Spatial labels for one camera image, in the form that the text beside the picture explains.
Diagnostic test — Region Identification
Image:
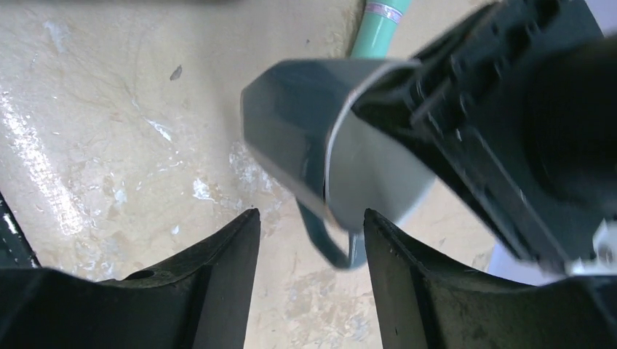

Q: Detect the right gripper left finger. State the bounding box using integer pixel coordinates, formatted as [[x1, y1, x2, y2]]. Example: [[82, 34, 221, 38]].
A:
[[1, 209, 260, 348]]

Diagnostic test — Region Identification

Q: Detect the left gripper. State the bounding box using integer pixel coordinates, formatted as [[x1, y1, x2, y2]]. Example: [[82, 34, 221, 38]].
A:
[[353, 1, 616, 275]]

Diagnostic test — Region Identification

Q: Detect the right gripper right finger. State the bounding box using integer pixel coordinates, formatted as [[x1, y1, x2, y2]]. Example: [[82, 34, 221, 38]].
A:
[[364, 209, 616, 348]]

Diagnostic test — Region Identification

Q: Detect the dark teal cup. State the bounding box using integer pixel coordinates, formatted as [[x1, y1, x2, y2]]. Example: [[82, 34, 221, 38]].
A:
[[241, 58, 436, 270]]

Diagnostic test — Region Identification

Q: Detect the teal toy microphone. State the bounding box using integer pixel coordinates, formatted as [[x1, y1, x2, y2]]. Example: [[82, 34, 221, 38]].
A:
[[350, 0, 412, 59]]

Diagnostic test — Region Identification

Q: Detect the black tray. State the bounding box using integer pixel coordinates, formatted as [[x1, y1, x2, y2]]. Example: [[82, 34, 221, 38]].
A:
[[0, 196, 41, 268]]

